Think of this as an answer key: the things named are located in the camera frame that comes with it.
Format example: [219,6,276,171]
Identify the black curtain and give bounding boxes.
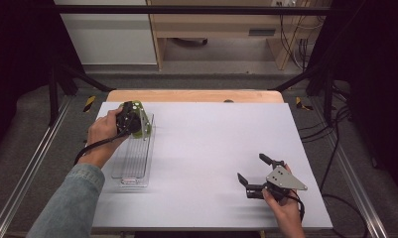
[307,0,398,192]
[0,0,85,160]

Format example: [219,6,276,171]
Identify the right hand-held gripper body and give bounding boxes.
[245,164,309,202]

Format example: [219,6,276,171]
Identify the clear plastic storage box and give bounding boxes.
[110,111,157,189]

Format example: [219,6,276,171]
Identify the black floor cables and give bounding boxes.
[300,82,370,238]

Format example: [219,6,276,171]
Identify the black hanging cables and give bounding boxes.
[278,5,322,71]

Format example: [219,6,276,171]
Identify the yellow black tape marker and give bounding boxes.
[82,95,97,114]
[295,96,316,112]

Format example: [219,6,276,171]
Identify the wooden table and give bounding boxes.
[105,88,285,104]

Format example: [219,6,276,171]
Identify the person's right hand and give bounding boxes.
[261,188,305,223]

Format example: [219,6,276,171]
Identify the wooden desk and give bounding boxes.
[146,0,321,71]

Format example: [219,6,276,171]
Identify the hand-held gripper cable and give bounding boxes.
[286,192,307,223]
[73,130,131,167]

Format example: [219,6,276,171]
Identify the black horizontal frame bar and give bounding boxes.
[52,4,333,16]

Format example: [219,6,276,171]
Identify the right hand-held gripper cable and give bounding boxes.
[286,192,307,223]

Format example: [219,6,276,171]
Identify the person's left hand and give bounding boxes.
[81,106,131,164]

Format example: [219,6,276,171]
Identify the black frame strut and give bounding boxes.
[48,61,115,127]
[268,64,335,127]

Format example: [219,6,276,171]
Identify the left hand-held gripper cable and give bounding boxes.
[73,130,131,167]

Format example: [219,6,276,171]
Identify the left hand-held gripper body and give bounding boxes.
[115,100,152,139]

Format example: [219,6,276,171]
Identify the aluminium floor rail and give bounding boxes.
[0,94,72,238]
[309,98,390,238]

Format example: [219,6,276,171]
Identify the white power strip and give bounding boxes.
[271,0,299,8]

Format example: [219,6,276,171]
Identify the white cabinet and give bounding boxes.
[53,0,158,65]

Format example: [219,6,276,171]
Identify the green phone case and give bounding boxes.
[120,99,153,141]

